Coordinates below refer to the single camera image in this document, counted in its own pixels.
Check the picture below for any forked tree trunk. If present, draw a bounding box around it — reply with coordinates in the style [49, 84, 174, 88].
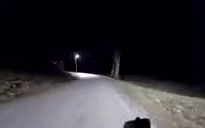
[109, 49, 122, 81]

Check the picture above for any lit street lamp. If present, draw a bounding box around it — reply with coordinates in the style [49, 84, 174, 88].
[73, 53, 81, 73]

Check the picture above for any pale grey road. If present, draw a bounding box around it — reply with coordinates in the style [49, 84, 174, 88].
[0, 70, 158, 128]

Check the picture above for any pale stony grass verge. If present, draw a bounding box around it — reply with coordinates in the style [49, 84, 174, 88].
[102, 74, 205, 128]

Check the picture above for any dim grass verge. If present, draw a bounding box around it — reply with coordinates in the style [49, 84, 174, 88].
[0, 67, 80, 105]

